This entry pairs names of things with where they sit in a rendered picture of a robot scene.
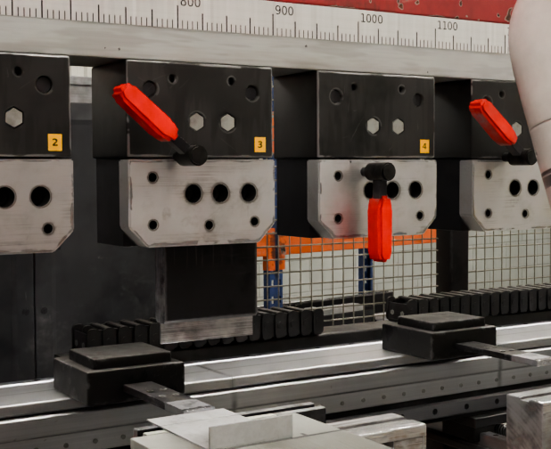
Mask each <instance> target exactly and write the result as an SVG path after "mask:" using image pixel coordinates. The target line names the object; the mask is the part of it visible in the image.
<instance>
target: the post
mask: <svg viewBox="0 0 551 449"><path fill-rule="evenodd" d="M436 238H438V239H436V249H437V250H438V251H436V261H438V262H439V263H436V273H438V274H437V275H436V285H438V287H436V293H439V294H440V292H450V291H460V290H468V255H469V231H450V230H437V229H436Z"/></svg>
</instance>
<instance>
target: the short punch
mask: <svg viewBox="0 0 551 449"><path fill-rule="evenodd" d="M155 300H156V321H157V322H159V323H160V343H161V344H168V343H177V342H186V341H195V340H204V339H220V338H229V337H238V336H246V335H252V316H253V315H256V314H257V312H258V306H257V242H253V243H235V244H216V245H198V246H179V247H160V248H155Z"/></svg>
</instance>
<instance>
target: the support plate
mask: <svg viewBox="0 0 551 449"><path fill-rule="evenodd" d="M289 414H292V437H299V438H294V439H288V440H284V441H278V442H273V443H267V444H262V445H252V446H246V447H241V448H236V449H394V448H391V447H388V446H386V445H382V444H379V443H376V442H375V441H372V440H369V439H366V438H364V437H360V436H357V435H355V434H352V433H349V432H347V431H345V430H341V431H335V432H330V433H325V434H320V435H314V436H309V437H300V436H303V435H301V434H300V433H304V434H307V435H311V434H316V433H322V432H327V431H333V430H338V429H337V428H336V427H333V426H330V425H327V424H325V423H323V422H320V421H318V420H313V419H310V418H309V417H306V416H303V415H300V414H298V413H296V412H295V413H289ZM130 448H131V449H202V448H200V447H199V446H197V445H194V444H192V443H190V442H188V441H186V440H184V439H183V438H181V437H178V436H176V435H174V434H172V433H169V432H168V433H161V434H156V435H150V436H144V437H133V438H130Z"/></svg>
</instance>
